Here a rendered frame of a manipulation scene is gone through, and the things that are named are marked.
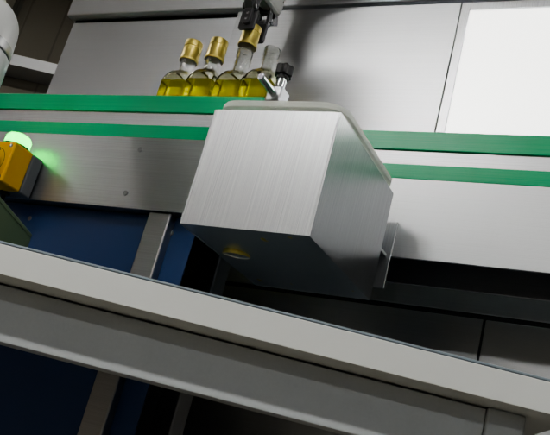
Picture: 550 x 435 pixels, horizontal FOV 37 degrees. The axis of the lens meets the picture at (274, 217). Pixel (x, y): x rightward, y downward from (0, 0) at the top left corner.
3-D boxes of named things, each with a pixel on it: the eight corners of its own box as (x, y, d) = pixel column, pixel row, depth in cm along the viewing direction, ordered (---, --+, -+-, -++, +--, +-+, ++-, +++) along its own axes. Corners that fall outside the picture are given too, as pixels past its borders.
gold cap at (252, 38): (259, 53, 152) (265, 32, 153) (251, 41, 149) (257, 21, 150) (243, 53, 153) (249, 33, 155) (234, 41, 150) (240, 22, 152)
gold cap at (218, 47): (226, 66, 153) (232, 46, 154) (217, 55, 150) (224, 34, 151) (210, 66, 155) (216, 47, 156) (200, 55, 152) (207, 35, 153)
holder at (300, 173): (382, 313, 113) (404, 210, 118) (309, 236, 90) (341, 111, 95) (270, 298, 121) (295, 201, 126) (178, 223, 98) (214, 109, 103)
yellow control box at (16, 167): (28, 202, 135) (44, 160, 137) (-3, 181, 129) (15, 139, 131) (-4, 198, 138) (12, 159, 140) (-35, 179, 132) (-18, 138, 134)
